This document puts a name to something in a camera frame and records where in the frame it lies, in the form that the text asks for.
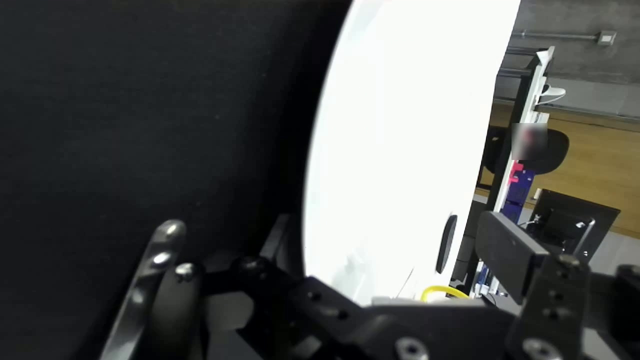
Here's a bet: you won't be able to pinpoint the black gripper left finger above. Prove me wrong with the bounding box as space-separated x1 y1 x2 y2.
203 257 401 360

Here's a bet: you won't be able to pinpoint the white ceramic plate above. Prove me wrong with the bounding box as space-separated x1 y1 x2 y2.
302 0 520 305

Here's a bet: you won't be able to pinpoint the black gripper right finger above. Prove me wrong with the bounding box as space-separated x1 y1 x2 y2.
477 212 591 360

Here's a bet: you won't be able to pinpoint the black mat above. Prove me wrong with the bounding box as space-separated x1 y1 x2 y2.
0 0 351 360

